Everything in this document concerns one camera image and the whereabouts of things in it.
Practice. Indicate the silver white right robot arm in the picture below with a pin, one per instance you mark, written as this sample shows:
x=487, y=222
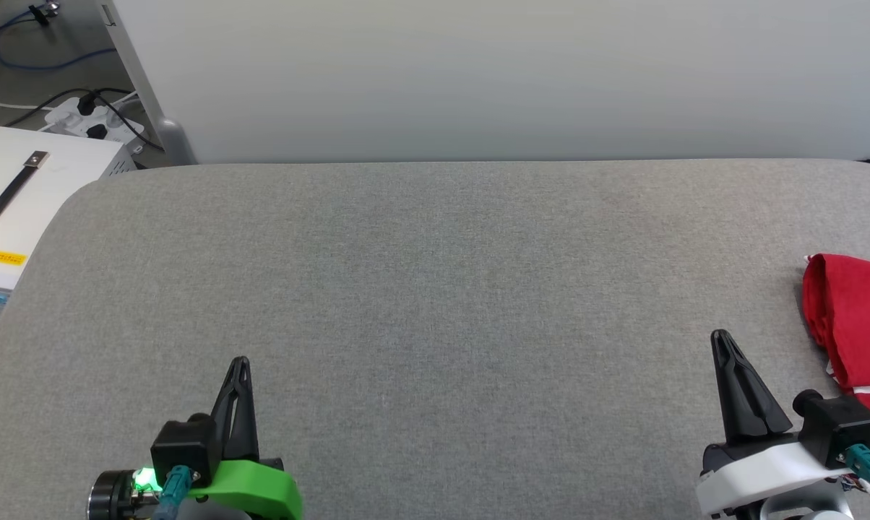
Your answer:
x=818, y=511

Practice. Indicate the grey metal partition post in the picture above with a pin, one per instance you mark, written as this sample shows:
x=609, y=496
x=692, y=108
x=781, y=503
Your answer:
x=153, y=108

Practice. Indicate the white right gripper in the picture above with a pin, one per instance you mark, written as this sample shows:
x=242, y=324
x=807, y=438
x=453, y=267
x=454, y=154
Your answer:
x=760, y=480

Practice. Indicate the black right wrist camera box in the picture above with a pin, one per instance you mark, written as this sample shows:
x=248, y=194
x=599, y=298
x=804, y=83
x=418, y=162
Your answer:
x=840, y=422

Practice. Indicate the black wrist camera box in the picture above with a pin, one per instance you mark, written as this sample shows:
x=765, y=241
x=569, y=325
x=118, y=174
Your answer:
x=182, y=444
x=840, y=422

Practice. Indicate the white power strip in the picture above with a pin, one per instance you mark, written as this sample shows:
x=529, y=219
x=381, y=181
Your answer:
x=70, y=119

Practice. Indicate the black cylinder with green light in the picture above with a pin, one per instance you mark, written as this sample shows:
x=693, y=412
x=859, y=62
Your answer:
x=113, y=495

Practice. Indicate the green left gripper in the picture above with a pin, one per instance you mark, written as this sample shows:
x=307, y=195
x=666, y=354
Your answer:
x=261, y=487

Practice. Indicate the yellow warning sticker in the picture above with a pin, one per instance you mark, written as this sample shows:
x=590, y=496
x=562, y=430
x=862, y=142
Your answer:
x=6, y=258

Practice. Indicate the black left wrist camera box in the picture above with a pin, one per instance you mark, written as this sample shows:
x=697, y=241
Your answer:
x=182, y=444

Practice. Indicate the white metal equipment box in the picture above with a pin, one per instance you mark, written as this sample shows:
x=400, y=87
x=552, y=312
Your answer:
x=52, y=173

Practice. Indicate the red and white garment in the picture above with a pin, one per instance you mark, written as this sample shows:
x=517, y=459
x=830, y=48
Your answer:
x=858, y=318

